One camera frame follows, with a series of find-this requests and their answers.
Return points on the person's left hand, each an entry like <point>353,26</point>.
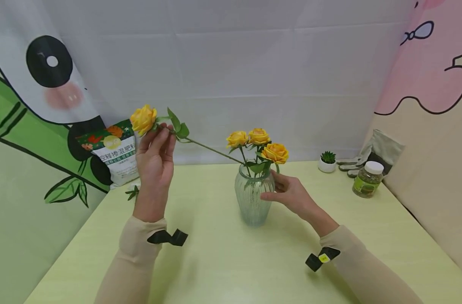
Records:
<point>153,173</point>

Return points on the person's right hand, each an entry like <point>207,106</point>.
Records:
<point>295,196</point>

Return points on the person's left thumb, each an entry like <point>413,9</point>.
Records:
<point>159,141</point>

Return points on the person's right fingers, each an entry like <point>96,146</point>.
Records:
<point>280,179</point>

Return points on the person's left fingers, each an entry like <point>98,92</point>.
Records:
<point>170,145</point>

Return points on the person's right thumb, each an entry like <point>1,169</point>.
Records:
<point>271,196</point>

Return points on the ribbed clear glass vase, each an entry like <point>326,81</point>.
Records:
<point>253,202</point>

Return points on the yellow rose with green stem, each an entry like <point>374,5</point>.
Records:
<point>259,136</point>
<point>237,139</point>
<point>143,120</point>
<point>275,153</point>

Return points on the person's left forearm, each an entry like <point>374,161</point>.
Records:
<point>134,261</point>

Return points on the person's right forearm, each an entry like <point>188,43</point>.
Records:
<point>361,261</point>

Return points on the white green printed fertilizer bag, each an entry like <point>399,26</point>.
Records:
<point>118,154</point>

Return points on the green succulent in white pot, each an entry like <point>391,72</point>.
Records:
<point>327,162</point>
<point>133,192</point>

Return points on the black wrist band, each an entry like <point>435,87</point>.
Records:
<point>174,238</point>
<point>315,261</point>

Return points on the jar with white lid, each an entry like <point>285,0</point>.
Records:
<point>367,180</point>

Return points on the grey and black gloves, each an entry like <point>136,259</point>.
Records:
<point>384,147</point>

